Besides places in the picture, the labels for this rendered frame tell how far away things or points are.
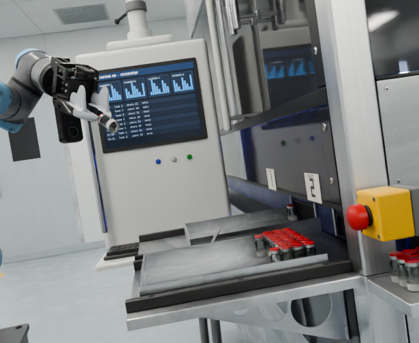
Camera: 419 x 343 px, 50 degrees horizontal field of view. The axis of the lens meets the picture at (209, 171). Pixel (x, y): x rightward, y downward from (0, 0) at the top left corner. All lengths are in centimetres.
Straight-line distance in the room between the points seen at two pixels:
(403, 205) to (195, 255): 52
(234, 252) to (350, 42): 54
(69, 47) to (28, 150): 148
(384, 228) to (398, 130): 19
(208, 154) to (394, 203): 111
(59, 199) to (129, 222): 469
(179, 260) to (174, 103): 81
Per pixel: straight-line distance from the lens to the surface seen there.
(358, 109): 79
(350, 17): 81
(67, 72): 91
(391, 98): 82
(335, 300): 94
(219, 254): 107
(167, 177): 173
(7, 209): 660
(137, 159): 173
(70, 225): 644
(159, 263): 106
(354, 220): 72
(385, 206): 71
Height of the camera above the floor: 113
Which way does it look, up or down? 3 degrees down
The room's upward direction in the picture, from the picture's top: 8 degrees counter-clockwise
